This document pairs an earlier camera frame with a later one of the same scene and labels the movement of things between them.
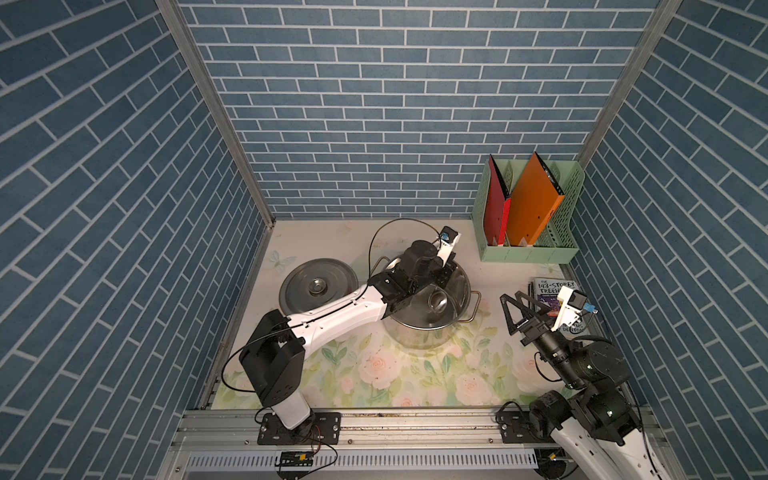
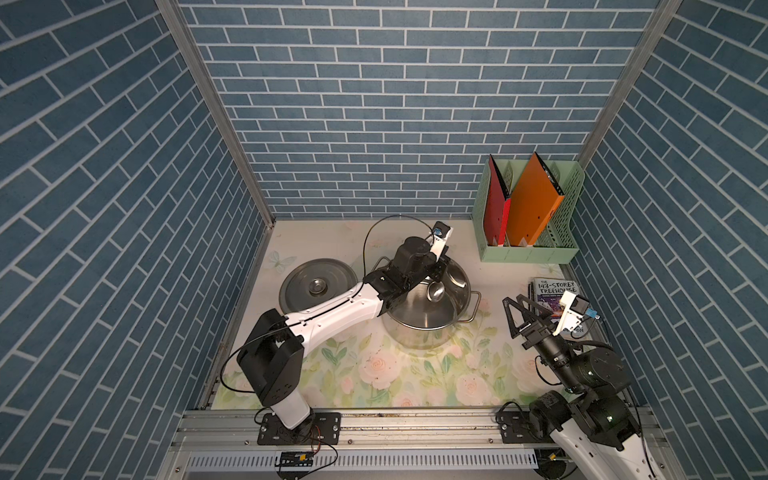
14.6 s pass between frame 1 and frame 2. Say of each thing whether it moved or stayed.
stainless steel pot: stayed
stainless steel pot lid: stayed
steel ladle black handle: moved
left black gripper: stayed
